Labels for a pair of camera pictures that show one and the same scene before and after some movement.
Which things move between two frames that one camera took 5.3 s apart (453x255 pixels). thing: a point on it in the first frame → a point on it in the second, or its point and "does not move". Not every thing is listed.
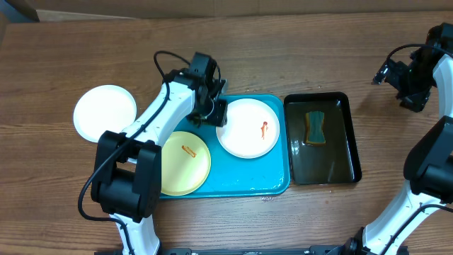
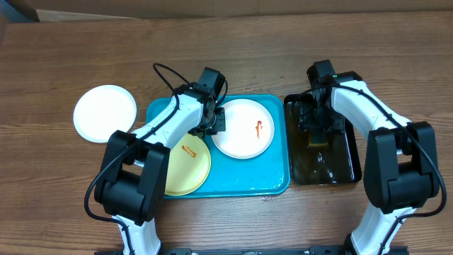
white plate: [251, 130] does not move
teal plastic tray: [231, 176] does not move
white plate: [103, 108] does not move
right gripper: [418, 101] → [313, 124]
